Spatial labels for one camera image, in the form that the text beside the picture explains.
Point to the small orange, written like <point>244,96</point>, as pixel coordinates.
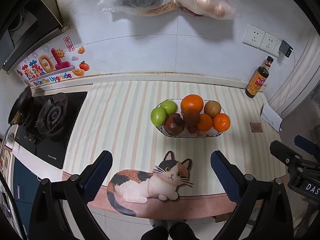
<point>205,123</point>
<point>221,122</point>

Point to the black range hood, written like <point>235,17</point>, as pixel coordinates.
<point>27,17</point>

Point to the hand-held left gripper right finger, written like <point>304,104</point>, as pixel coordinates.
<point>223,177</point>

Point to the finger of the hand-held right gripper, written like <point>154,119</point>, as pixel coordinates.
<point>306,145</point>
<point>285,152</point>

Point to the black frying pan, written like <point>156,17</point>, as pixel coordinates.
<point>21,105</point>

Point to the white folded paper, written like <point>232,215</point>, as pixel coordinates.
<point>271,116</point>

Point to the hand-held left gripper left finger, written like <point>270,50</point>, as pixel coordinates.
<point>98,175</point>

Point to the brownish orange fruit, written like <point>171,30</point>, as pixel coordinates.
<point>192,117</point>

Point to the green apple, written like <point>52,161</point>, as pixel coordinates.
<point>158,116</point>
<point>169,106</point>

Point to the small brown card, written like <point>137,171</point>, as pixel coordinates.
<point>256,127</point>

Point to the colourful wall sticker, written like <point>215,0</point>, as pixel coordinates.
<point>50,65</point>

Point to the striped cat print mat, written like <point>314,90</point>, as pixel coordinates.
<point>120,117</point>

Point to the soy sauce bottle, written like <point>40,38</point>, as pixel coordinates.
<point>257,80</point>

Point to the floral oval plate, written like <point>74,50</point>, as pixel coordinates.
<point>200,133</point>

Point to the brown pear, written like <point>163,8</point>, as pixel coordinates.
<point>212,108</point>

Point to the dark brown round fruit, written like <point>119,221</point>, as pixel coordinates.
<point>174,125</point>

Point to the large orange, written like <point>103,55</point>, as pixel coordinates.
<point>192,102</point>

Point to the black gas stove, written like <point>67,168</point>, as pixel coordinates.
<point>67,135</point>

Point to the black plug charger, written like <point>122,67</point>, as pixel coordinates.
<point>286,49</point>

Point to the white wall socket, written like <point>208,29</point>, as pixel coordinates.
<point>253,36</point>
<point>270,44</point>

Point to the blue cabinet front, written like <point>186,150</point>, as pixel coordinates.
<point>25,192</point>

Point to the person's black shoe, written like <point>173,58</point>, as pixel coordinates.
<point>155,233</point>
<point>183,232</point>

